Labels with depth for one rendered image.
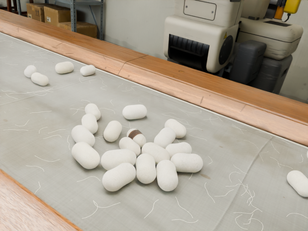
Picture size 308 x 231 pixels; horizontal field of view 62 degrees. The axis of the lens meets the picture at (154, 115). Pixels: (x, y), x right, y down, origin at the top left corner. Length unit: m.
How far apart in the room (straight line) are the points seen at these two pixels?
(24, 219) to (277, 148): 0.32
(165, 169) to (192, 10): 0.76
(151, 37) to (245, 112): 2.47
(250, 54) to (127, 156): 0.78
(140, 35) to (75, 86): 2.50
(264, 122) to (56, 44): 0.49
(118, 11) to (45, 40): 2.47
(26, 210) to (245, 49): 0.89
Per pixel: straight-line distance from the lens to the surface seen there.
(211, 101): 0.45
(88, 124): 0.33
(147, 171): 0.27
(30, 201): 0.23
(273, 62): 1.15
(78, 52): 0.62
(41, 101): 0.43
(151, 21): 2.85
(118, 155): 0.28
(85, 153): 0.28
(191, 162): 0.29
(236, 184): 0.31
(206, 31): 0.90
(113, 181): 0.25
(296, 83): 2.35
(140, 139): 0.31
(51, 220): 0.22
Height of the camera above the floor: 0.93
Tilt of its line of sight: 29 degrees down
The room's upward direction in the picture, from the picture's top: 8 degrees clockwise
